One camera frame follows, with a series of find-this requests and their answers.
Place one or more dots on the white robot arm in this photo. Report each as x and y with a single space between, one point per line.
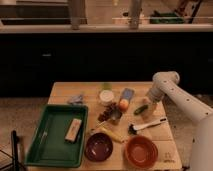
166 83

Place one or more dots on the wooden block in tray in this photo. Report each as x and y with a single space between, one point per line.
73 130

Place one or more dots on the black chair frame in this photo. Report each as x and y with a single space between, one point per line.
15 164

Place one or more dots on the purple bowl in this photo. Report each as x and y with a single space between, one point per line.
99 147

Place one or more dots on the orange peach fruit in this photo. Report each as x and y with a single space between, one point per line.
123 105

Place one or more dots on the grey crumpled cloth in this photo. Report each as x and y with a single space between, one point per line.
75 100

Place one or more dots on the dark grape bunch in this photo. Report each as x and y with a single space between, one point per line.
106 114

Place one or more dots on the white handled black brush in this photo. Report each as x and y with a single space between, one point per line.
133 129

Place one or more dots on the red bowl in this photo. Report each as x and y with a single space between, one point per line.
140 152

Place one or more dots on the green bin in background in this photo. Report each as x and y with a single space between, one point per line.
165 18

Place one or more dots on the green plastic tray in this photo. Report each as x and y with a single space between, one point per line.
49 148

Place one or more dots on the white lidded cup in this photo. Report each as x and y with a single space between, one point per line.
106 97

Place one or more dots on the metal measuring scoop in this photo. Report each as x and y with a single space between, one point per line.
114 119

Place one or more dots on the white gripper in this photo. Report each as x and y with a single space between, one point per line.
154 94

